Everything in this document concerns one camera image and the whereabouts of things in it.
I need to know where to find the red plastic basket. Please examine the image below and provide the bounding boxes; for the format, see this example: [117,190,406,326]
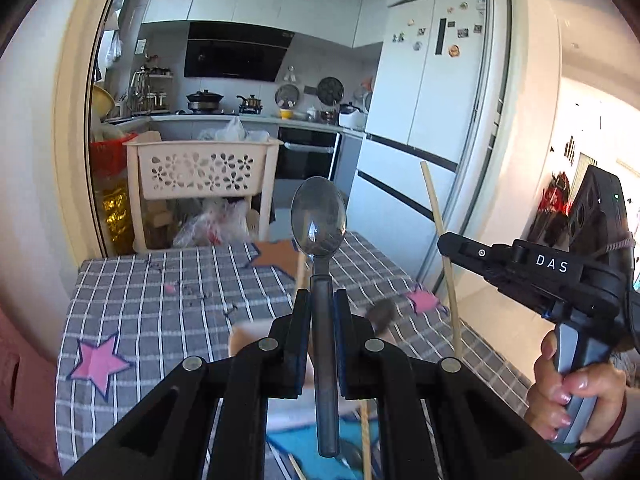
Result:
[90,132,138,181]

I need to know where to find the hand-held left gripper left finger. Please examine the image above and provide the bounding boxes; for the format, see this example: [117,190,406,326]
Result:
[65,287,312,480]

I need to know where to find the black wall decoration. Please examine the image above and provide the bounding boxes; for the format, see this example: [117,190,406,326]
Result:
[550,135,577,161]

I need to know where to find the white rice cooker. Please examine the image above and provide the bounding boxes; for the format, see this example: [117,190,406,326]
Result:
[339,102,370,128]

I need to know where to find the red and black object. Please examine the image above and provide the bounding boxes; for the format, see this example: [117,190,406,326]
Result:
[530,170,573,246]

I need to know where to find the white plastic utensil holder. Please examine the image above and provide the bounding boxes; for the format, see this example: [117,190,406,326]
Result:
[227,324,321,433]

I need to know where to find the grey checked tablecloth with stars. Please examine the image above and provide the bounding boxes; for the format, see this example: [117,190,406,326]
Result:
[55,232,533,480]

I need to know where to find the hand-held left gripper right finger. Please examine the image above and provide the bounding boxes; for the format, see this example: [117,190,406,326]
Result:
[334,287,583,480]

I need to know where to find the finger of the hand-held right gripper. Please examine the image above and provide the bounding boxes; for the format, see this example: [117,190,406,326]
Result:
[437,231,516,286]

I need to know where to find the yellow plastic basin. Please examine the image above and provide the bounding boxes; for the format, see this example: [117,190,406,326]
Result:
[91,85,115,120]

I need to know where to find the black built-in oven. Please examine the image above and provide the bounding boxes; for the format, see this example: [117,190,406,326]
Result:
[274,126,343,196]

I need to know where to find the gold foil package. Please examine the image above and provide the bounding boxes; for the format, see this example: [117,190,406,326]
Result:
[102,187,132,241]

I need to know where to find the person's right hand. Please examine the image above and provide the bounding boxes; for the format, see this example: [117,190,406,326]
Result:
[525,332,628,456]

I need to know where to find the crumpled clear plastic bag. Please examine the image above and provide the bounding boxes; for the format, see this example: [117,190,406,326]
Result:
[172,200,251,248]

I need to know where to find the beige plastic basket cart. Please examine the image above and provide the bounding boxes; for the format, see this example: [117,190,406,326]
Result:
[122,135,283,253]

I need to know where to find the black wok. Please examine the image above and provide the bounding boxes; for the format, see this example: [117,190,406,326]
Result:
[186,90,226,112]

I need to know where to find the white upper kitchen cabinets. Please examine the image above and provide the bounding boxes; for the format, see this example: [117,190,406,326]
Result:
[140,0,388,50]

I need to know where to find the hanging dark round pan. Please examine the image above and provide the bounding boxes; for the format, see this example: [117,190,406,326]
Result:
[316,76,346,103]

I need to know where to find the white plastic bag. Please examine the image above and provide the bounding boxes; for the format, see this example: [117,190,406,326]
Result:
[197,116,271,143]

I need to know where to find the hanging round pot lid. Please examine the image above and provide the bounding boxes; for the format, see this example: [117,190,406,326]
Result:
[275,83,300,108]

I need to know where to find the white refrigerator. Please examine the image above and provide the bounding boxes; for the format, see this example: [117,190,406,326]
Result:
[345,0,488,286]

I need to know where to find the black range hood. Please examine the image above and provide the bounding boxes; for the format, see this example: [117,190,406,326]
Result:
[183,21,295,83]

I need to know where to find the group of fridge magnets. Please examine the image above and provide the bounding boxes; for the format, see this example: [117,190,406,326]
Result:
[391,2,487,58]

